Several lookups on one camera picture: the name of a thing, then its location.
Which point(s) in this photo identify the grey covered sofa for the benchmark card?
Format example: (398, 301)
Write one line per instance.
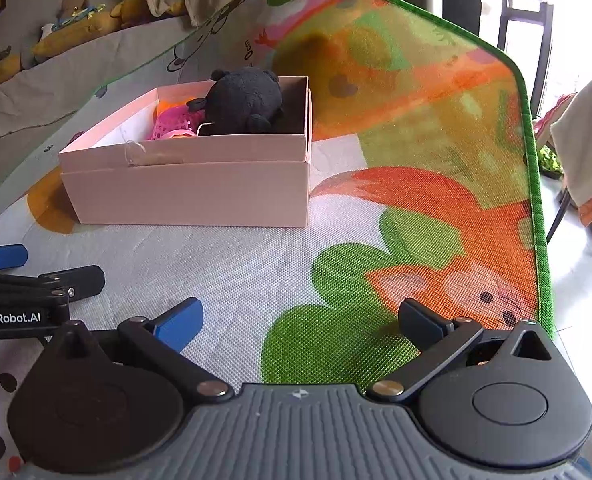
(50, 90)

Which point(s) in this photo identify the green potted plant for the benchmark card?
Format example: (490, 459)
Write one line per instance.
(550, 160)

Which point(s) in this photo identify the dark metal chair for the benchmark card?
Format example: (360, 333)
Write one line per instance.
(558, 215)

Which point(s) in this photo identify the pink plastic basket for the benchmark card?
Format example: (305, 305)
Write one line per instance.
(173, 122)

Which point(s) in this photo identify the white orange cloth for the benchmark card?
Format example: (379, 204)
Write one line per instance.
(588, 150)

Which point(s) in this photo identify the pink cardboard box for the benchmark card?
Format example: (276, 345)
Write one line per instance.
(185, 195)

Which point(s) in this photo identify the person's blue jeans leg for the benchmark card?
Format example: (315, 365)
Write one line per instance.
(586, 470)

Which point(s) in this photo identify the black window frame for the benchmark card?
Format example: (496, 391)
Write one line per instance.
(516, 20)

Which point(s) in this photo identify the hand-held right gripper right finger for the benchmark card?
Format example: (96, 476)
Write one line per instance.
(421, 325)

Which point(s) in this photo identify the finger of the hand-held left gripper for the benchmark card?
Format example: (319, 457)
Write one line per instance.
(80, 282)
(0, 257)

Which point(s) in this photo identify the colourful cartoon play mat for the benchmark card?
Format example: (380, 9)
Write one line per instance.
(225, 270)

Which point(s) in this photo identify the black plush toy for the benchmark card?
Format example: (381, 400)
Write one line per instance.
(241, 100)

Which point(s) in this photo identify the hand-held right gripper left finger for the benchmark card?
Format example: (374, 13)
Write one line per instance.
(178, 325)

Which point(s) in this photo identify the brown bear plush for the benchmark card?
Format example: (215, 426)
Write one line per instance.
(73, 5)

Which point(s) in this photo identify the long yellow plush pillow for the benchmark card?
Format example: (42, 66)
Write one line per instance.
(75, 32)

